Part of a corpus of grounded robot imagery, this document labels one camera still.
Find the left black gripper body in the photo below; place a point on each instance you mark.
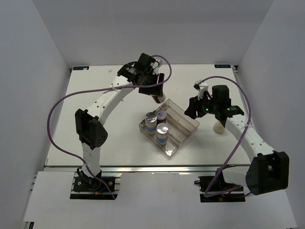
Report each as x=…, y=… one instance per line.
x=154, y=90

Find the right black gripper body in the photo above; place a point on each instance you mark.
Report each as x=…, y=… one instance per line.
x=205, y=106

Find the brown spice jar red label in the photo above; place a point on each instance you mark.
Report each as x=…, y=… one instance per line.
x=158, y=99

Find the blue label bottle silver cap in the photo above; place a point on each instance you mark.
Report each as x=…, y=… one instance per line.
x=151, y=123

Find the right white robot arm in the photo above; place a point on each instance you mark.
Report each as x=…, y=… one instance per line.
x=269, y=169

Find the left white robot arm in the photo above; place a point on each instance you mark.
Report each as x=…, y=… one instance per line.
x=90, y=122

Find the clear plastic organizer tray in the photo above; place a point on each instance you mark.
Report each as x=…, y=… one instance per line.
x=181, y=127

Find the yellow cap spice bottle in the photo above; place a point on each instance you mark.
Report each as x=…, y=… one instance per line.
x=218, y=127

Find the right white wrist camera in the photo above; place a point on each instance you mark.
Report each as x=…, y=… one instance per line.
x=201, y=87

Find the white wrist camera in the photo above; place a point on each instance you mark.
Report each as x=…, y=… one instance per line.
x=201, y=87
x=157, y=64

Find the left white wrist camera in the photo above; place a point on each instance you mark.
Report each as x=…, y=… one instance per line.
x=157, y=64

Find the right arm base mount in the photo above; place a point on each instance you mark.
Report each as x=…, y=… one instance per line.
x=218, y=186

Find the aluminium table front rail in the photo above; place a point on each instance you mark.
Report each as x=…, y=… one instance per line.
x=145, y=169

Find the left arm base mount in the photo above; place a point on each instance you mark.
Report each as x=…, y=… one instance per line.
x=84, y=187

